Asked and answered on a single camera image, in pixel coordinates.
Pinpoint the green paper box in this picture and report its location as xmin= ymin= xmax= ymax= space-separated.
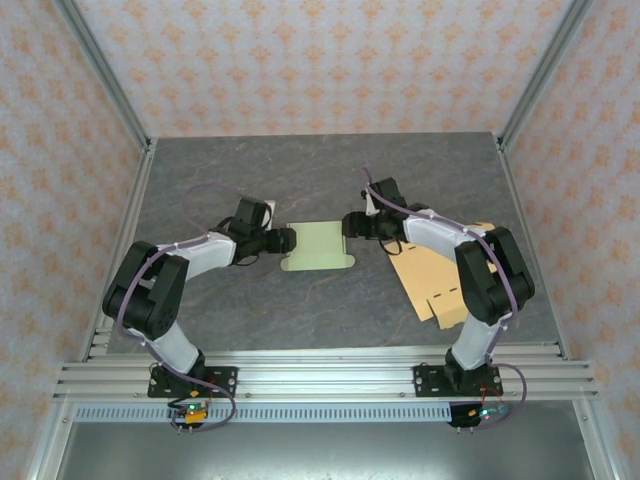
xmin=279 ymin=220 xmax=357 ymax=273

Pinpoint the orange paper box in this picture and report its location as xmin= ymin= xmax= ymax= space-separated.
xmin=388 ymin=222 xmax=501 ymax=331

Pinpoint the left controller board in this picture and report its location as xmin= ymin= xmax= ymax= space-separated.
xmin=167 ymin=399 xmax=211 ymax=432

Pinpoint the controller board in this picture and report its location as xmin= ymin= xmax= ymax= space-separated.
xmin=167 ymin=399 xmax=211 ymax=432
xmin=452 ymin=402 xmax=511 ymax=430

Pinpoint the right controller board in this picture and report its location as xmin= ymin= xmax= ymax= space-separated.
xmin=452 ymin=402 xmax=511 ymax=430

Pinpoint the grey metal sheet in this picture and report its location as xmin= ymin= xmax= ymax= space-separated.
xmin=54 ymin=422 xmax=596 ymax=480

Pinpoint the left aluminium side rail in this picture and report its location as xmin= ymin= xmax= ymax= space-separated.
xmin=79 ymin=139 xmax=159 ymax=361

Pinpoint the aluminium side rail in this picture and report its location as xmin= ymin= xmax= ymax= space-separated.
xmin=494 ymin=137 xmax=571 ymax=361
xmin=79 ymin=139 xmax=159 ymax=361

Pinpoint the right aluminium side rail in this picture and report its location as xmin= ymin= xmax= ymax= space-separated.
xmin=494 ymin=137 xmax=571 ymax=361

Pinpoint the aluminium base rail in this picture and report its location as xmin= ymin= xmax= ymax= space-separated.
xmin=52 ymin=349 xmax=599 ymax=401

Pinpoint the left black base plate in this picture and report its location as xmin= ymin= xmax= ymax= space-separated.
xmin=147 ymin=366 xmax=239 ymax=399

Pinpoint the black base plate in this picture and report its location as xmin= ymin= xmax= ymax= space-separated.
xmin=412 ymin=364 xmax=501 ymax=399
xmin=147 ymin=366 xmax=239 ymax=399

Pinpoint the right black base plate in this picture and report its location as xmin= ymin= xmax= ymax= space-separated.
xmin=412 ymin=364 xmax=501 ymax=399

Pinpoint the slotted grey cable duct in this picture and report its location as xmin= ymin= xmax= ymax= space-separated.
xmin=74 ymin=405 xmax=454 ymax=424

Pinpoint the left aluminium frame post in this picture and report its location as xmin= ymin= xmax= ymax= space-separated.
xmin=53 ymin=0 xmax=154 ymax=154

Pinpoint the aluminium frame post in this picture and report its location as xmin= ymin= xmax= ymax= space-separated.
xmin=497 ymin=0 xmax=596 ymax=151
xmin=53 ymin=0 xmax=154 ymax=154

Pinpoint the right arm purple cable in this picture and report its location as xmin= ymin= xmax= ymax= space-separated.
xmin=361 ymin=167 xmax=527 ymax=432

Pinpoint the right aluminium frame post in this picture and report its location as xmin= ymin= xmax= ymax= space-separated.
xmin=497 ymin=0 xmax=596 ymax=151

